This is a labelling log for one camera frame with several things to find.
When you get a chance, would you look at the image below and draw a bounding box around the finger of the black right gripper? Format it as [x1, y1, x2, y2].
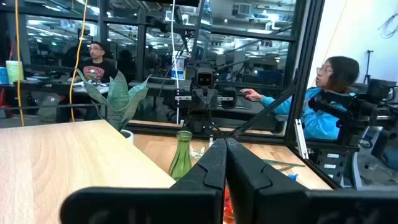
[204, 88, 218, 111]
[191, 88, 205, 111]

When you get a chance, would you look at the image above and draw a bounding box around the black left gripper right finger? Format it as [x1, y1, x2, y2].
[226, 138, 398, 224]

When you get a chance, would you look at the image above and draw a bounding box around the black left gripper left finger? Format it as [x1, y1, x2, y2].
[60, 138, 227, 224]

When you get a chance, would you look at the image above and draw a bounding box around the green glass vase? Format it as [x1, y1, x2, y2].
[169, 130, 193, 182]

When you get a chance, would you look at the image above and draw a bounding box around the black box with white labels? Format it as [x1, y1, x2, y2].
[309, 148, 355, 187]

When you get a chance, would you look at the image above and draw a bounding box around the green plant in white pot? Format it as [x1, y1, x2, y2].
[76, 68, 150, 146]

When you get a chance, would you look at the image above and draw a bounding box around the person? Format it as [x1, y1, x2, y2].
[241, 55, 361, 141]
[55, 41, 119, 123]

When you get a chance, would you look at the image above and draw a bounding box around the black tripod stand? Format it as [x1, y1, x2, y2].
[363, 49, 374, 85]

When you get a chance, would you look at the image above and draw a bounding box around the grey backpack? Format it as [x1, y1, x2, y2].
[37, 93, 63, 123]

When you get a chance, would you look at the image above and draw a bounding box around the black desk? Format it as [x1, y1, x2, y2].
[0, 79, 109, 95]

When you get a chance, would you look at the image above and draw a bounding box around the green plastic cup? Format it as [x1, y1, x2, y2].
[5, 60, 24, 85]

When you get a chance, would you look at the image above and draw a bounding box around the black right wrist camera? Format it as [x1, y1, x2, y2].
[195, 67, 215, 88]

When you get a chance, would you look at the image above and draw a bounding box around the silver aluminium bracket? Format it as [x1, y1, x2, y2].
[294, 118, 309, 160]

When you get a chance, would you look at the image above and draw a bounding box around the black aluminium table frame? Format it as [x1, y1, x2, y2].
[124, 0, 355, 191]

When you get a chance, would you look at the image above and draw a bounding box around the yellow extension cable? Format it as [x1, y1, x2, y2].
[14, 0, 25, 127]
[68, 0, 89, 123]

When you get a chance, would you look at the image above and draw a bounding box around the white cable coil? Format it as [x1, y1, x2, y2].
[377, 12, 398, 40]

